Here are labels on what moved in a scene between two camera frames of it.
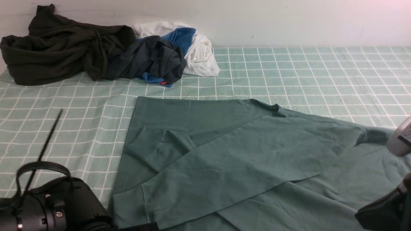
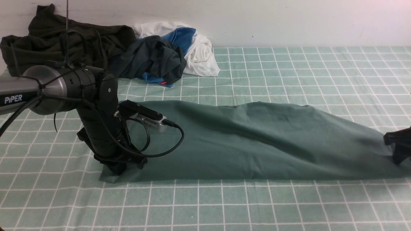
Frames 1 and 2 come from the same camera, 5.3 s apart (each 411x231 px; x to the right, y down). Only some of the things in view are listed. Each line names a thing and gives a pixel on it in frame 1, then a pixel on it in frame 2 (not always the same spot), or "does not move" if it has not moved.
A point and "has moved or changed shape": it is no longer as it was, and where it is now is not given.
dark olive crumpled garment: (59, 48) does not move
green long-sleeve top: (196, 164) has moved or changed shape
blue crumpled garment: (181, 37) does not move
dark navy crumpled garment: (155, 55) does not move
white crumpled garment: (200, 60) does not move
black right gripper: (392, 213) -> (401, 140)
